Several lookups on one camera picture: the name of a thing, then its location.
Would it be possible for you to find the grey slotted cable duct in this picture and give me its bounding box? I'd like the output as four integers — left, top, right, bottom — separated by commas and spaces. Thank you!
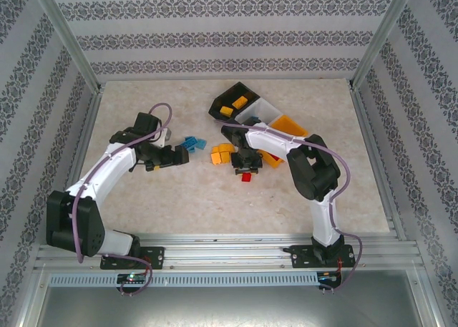
48, 272, 320, 288

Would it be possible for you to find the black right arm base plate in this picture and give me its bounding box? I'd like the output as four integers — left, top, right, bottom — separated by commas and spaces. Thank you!
288, 243, 356, 270

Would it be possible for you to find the aluminium side rail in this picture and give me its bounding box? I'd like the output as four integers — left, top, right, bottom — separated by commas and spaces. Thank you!
48, 85, 107, 245
349, 85, 407, 242

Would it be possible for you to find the aluminium mounting rail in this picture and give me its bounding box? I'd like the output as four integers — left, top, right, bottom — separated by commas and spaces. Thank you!
34, 233, 425, 270

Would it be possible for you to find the grey metal panel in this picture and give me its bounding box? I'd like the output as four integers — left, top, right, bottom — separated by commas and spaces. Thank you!
21, 269, 441, 327

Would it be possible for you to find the yellow plastic bin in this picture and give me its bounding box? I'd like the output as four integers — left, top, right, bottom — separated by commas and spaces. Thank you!
262, 114, 309, 170

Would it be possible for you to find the aluminium frame post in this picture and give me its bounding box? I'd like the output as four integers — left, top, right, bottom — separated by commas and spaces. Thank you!
28, 0, 105, 94
350, 0, 419, 90

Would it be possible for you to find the black plastic bin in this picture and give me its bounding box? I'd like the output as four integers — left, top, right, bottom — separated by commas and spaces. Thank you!
208, 82, 261, 122

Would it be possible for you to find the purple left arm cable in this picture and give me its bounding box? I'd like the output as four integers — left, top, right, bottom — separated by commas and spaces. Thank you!
73, 103, 173, 298

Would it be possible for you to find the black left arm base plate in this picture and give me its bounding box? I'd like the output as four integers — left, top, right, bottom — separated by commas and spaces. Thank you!
99, 246, 166, 270

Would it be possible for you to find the white plastic bin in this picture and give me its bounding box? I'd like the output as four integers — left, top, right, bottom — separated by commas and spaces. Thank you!
234, 97, 283, 127

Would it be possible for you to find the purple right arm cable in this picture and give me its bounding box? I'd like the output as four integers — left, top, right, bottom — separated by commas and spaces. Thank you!
213, 119, 363, 294

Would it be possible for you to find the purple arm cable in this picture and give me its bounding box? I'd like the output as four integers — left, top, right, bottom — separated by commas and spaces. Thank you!
73, 103, 173, 298
213, 119, 363, 294

